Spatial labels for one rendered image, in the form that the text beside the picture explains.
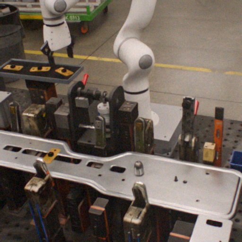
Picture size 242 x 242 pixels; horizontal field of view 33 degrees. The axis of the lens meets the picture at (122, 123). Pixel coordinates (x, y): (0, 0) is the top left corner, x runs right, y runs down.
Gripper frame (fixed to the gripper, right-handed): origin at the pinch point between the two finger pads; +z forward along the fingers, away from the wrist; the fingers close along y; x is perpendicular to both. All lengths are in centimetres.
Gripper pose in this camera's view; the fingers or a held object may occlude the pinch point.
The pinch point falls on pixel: (61, 59)
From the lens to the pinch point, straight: 170.9
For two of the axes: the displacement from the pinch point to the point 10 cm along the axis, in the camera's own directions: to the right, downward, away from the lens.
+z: 0.9, 8.4, 5.4
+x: 6.8, 3.5, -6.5
